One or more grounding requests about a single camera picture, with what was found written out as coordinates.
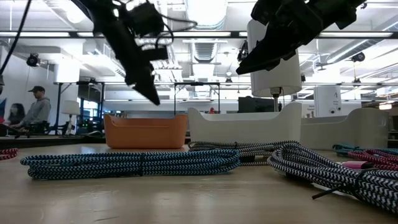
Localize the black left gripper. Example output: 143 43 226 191
70 0 161 105

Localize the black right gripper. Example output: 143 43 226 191
235 0 336 75

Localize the blue black braided cable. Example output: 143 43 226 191
20 148 242 180

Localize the black white braided cable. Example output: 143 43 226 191
188 139 301 167
267 142 398 215

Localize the teal braided cable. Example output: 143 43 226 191
331 142 398 157

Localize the red cable with pink plug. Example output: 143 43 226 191
341 148 398 171

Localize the white shade table lamp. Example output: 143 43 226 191
247 18 302 113

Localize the black ceiling spotlight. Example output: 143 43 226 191
25 52 41 68
236 40 249 62
351 51 366 63

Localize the black monitor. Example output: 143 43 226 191
238 96 282 113

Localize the orange plastic bin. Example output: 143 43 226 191
103 113 188 149

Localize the white cylindrical device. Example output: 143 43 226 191
313 85 342 118

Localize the small white background lamp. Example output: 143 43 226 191
60 100 81 135

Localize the white plastic bin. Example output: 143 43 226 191
300 107 389 151
187 101 303 147

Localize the person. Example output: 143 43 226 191
19 85 52 133
6 103 26 126

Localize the black background table frame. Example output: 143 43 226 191
173 82 221 116
52 80 106 136

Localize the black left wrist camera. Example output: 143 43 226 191
124 2 169 62

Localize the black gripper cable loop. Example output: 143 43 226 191
155 14 198 47

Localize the black overhead frame beam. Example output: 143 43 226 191
0 30 398 39

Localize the black table edge frame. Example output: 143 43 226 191
0 135 107 149

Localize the black hanging cable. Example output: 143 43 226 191
0 0 33 77

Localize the red braided cable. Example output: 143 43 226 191
0 147 19 161

